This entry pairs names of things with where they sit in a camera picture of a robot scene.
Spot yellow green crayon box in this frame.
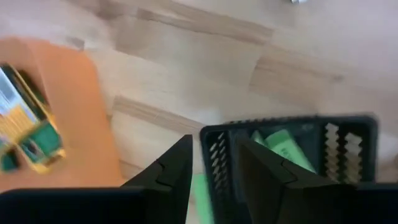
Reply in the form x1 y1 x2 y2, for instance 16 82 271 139
0 63 67 174

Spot black mesh basket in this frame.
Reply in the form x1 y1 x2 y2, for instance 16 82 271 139
199 114 379 224

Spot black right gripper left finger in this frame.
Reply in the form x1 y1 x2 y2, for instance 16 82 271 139
0 134 193 224

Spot orange translucent plastic bin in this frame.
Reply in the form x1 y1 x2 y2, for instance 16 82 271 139
0 37 125 191

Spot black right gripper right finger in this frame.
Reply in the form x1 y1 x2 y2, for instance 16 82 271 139
238 136 398 224

